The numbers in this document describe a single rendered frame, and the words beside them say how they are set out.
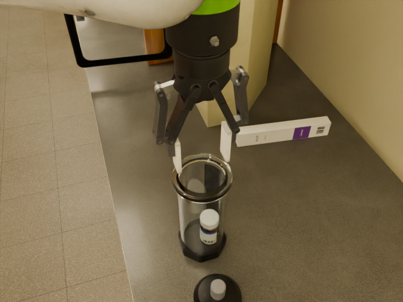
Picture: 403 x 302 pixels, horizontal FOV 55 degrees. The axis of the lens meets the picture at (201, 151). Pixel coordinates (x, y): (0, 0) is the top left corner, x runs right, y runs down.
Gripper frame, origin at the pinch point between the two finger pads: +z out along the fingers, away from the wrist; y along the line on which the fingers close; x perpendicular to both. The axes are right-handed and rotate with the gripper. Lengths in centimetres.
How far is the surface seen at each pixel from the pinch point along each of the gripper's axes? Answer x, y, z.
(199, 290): 11.9, 4.3, 24.8
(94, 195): -100, 29, 123
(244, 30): -35.0, -22.2, -0.4
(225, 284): 13.7, -0.1, 21.9
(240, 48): -35.0, -21.7, 4.4
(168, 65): -70, -11, 29
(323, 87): -43, -56, 30
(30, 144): -154, 62, 123
